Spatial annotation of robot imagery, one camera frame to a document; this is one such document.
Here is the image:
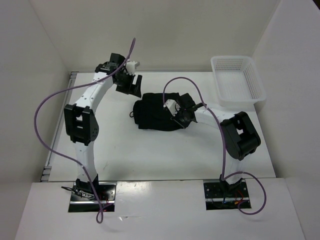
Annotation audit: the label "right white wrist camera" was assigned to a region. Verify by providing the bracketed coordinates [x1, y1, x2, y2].
[163, 99, 181, 117]

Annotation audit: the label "metal base plate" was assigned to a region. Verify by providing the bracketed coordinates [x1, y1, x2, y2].
[68, 181, 117, 213]
[203, 179, 252, 211]

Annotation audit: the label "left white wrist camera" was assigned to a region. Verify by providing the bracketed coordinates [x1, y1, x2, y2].
[125, 60, 140, 75]

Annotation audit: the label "purple cable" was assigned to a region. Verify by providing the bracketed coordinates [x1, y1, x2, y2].
[162, 76, 267, 215]
[33, 37, 137, 223]

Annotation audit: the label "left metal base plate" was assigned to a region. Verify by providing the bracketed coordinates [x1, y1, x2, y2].
[68, 181, 117, 213]

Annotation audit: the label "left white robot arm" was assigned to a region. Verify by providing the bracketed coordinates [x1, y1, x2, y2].
[64, 53, 142, 200]

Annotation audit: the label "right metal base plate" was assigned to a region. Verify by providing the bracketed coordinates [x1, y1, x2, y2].
[203, 179, 252, 211]

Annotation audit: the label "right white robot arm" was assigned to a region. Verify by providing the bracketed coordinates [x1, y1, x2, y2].
[163, 93, 261, 197]

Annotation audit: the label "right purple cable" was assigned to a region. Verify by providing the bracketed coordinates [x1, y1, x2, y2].
[162, 76, 267, 215]

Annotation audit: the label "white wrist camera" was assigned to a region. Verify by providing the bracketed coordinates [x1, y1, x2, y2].
[125, 60, 140, 75]
[163, 99, 181, 117]

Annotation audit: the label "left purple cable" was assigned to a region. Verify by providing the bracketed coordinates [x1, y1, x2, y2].
[33, 37, 137, 223]

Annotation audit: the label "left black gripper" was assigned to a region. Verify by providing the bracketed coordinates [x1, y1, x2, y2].
[115, 72, 143, 99]

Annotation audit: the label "black shorts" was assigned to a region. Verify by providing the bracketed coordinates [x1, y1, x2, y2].
[129, 92, 183, 132]

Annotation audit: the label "white plastic basket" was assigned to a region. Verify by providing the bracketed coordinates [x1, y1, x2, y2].
[210, 55, 266, 109]

